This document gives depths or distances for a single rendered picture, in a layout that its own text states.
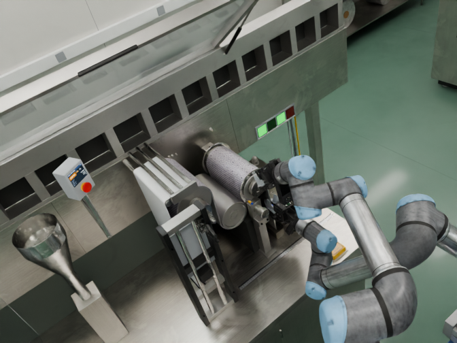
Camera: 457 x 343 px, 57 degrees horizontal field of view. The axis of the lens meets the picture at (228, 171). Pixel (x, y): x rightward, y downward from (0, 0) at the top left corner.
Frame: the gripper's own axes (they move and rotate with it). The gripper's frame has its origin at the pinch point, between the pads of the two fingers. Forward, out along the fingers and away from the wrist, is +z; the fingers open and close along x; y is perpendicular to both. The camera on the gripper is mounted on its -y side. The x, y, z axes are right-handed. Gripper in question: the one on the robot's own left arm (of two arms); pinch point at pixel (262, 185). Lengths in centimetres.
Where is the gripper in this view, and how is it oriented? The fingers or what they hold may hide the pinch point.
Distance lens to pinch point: 157.7
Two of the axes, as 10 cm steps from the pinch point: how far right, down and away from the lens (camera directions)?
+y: -5.4, -8.4, -0.5
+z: -3.1, 1.4, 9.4
